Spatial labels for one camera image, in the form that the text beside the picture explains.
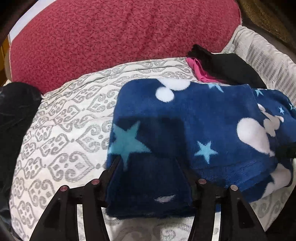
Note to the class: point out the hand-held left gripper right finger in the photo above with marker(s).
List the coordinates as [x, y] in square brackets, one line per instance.
[185, 172]

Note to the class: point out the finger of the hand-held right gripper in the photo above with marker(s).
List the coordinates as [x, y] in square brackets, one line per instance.
[289, 150]

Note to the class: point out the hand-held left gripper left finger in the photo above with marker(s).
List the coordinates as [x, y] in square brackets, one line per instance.
[111, 168]

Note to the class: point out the blue fleece star-print pants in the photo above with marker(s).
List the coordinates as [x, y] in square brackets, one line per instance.
[185, 115]

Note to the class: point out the white grey patterned bed sheet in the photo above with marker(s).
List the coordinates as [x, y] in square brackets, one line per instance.
[69, 129]

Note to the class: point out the white striped fluffy blanket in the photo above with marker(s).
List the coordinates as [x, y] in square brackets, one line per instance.
[261, 53]

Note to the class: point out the black folded garment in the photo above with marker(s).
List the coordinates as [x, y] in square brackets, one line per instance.
[231, 67]

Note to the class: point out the pink folded garment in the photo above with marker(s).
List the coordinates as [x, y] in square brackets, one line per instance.
[203, 71]

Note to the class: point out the black velvet pillow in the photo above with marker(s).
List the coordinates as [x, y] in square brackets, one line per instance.
[13, 115]

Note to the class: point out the red patterned headboard cover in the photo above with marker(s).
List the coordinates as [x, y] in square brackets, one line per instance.
[104, 39]

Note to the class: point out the leopard print cushion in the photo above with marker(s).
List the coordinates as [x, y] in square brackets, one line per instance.
[270, 18]

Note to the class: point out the wooden door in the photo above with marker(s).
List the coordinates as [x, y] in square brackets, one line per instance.
[2, 58]

